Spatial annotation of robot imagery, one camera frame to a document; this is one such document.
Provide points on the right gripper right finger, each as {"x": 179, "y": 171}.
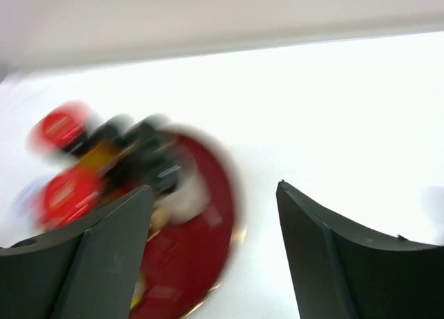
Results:
{"x": 342, "y": 269}

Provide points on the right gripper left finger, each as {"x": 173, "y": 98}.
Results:
{"x": 86, "y": 269}

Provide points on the red-lid amber sauce bottle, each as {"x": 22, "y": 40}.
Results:
{"x": 70, "y": 195}

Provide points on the black-cap white bottle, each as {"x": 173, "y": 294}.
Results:
{"x": 187, "y": 200}

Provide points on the large red-lid sauce jar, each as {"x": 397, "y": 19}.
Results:
{"x": 68, "y": 133}

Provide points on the small black-cap spice bottle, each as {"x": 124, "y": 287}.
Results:
{"x": 114, "y": 129}

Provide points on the red round lacquer tray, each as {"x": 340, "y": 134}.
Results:
{"x": 183, "y": 264}

